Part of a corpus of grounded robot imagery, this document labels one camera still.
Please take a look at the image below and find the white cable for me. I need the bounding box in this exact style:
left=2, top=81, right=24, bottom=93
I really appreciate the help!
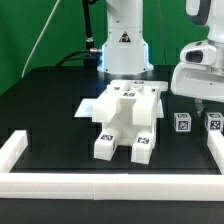
left=21, top=0, right=63, bottom=78

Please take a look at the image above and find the white chair seat part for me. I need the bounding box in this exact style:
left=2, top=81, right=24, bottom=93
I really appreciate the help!
left=102, top=117, right=157, bottom=148

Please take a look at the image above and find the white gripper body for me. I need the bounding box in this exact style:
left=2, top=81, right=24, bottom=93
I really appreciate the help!
left=171, top=62, right=224, bottom=102

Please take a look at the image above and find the white bar part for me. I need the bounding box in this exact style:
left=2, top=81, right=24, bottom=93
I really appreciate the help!
left=0, top=130, right=28, bottom=173

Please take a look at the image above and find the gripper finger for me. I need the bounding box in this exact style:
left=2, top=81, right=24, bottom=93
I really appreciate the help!
left=194, top=98, right=204, bottom=116

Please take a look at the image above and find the black cable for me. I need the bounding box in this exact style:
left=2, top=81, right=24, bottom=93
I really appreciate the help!
left=55, top=0, right=101, bottom=68

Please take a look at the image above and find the white chair back part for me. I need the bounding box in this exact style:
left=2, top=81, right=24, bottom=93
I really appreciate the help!
left=92, top=80, right=168, bottom=126

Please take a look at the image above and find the white front fence wall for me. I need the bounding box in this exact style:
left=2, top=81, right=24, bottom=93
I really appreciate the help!
left=0, top=173, right=224, bottom=201

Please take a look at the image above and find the white fence wall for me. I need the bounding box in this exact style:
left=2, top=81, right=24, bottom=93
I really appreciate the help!
left=0, top=173, right=224, bottom=201
left=207, top=131, right=224, bottom=175

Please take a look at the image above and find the white right fence wall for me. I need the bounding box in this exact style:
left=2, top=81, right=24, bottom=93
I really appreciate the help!
left=207, top=131, right=224, bottom=175

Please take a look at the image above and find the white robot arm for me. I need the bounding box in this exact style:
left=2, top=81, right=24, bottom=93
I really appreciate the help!
left=98, top=0, right=224, bottom=103

